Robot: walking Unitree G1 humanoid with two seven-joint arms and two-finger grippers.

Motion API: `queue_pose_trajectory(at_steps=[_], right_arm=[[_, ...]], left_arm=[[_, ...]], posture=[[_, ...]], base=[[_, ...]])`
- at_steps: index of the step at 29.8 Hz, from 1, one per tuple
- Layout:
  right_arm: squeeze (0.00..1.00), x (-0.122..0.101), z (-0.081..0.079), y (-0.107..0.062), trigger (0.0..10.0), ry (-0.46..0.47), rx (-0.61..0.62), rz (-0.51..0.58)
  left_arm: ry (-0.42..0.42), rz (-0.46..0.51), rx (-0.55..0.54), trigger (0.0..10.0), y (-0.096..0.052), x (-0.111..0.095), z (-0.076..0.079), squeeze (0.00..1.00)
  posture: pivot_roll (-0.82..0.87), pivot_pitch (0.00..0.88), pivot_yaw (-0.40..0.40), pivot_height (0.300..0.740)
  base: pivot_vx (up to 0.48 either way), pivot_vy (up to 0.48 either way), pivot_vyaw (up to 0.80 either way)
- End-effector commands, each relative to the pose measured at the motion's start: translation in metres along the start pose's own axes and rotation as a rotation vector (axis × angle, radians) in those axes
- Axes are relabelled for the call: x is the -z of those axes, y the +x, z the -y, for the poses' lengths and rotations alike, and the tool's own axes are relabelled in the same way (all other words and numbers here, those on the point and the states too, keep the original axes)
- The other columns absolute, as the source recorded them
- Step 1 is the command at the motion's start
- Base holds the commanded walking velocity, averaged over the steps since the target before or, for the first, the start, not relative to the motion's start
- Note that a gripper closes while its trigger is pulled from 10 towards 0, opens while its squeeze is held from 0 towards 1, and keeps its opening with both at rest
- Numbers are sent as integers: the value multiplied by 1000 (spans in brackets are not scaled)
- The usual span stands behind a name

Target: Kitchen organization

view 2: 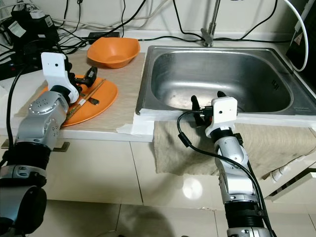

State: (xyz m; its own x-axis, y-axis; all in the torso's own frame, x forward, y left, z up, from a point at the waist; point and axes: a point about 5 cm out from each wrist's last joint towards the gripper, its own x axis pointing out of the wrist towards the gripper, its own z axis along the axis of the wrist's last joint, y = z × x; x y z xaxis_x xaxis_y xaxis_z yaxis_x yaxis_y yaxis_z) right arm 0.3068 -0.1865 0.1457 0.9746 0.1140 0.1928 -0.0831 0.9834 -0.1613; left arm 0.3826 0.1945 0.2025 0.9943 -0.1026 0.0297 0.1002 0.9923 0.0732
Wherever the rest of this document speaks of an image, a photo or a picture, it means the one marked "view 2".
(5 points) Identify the black charger box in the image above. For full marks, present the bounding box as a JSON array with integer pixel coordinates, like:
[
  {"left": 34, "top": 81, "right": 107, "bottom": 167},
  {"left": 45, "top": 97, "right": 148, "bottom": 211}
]
[{"left": 0, "top": 12, "right": 38, "bottom": 52}]

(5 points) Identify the white drawer front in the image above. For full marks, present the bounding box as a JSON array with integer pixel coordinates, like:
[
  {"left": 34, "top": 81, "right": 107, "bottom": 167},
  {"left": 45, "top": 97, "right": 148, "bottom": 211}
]
[{"left": 267, "top": 168, "right": 316, "bottom": 203}]

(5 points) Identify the black appliance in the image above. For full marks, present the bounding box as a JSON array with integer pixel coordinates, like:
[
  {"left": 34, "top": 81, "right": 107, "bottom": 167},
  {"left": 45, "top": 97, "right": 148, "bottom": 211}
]
[{"left": 287, "top": 0, "right": 316, "bottom": 72}]

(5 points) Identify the stainless steel sink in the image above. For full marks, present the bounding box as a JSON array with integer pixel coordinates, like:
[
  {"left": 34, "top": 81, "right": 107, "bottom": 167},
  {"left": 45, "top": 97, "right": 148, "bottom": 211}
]
[{"left": 136, "top": 46, "right": 307, "bottom": 117}]

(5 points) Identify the orange plastic plate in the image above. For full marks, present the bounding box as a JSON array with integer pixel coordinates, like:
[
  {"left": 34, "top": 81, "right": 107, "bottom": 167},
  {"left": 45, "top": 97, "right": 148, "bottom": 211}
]
[{"left": 47, "top": 78, "right": 119, "bottom": 124}]

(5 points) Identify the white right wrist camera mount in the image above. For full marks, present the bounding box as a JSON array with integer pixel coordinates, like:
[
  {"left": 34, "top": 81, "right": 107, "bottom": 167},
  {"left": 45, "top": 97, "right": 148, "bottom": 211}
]
[{"left": 205, "top": 97, "right": 237, "bottom": 138}]

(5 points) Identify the wooden chopstick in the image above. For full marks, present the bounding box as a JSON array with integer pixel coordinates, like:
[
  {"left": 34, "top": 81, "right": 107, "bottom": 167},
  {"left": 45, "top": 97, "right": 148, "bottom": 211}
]
[{"left": 67, "top": 80, "right": 106, "bottom": 120}]

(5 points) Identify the beige counter mat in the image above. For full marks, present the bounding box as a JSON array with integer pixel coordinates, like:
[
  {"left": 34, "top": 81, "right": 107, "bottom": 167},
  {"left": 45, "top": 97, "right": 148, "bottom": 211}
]
[{"left": 64, "top": 49, "right": 146, "bottom": 131}]

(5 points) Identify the metal faucet pipe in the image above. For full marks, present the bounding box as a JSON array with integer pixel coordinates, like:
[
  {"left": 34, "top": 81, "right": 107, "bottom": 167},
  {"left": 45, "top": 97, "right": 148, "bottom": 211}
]
[{"left": 201, "top": 0, "right": 221, "bottom": 47}]

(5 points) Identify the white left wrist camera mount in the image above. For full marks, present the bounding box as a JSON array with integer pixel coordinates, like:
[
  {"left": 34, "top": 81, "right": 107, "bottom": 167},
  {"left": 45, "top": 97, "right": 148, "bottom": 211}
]
[{"left": 40, "top": 52, "right": 79, "bottom": 102}]

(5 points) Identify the orange plastic bowl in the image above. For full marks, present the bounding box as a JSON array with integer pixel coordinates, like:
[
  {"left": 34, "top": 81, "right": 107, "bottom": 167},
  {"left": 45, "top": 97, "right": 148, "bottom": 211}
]
[{"left": 86, "top": 37, "right": 141, "bottom": 69}]

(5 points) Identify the beige hanging towel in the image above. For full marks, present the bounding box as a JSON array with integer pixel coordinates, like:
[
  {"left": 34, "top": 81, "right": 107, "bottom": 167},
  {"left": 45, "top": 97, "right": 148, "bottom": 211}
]
[{"left": 152, "top": 121, "right": 316, "bottom": 177}]

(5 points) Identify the black power adapter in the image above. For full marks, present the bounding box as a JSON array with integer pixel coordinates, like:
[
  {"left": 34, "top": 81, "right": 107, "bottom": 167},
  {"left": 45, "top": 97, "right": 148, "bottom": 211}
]
[{"left": 89, "top": 31, "right": 120, "bottom": 40}]

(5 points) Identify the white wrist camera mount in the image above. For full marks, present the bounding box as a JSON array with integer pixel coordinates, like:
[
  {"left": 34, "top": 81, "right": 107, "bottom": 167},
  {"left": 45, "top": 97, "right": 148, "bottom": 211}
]
[
  {"left": 40, "top": 52, "right": 79, "bottom": 102},
  {"left": 205, "top": 97, "right": 237, "bottom": 138}
]

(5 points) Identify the black power strip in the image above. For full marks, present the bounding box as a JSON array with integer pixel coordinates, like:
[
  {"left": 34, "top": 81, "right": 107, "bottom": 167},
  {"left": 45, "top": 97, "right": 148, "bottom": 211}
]
[{"left": 0, "top": 59, "right": 30, "bottom": 79}]

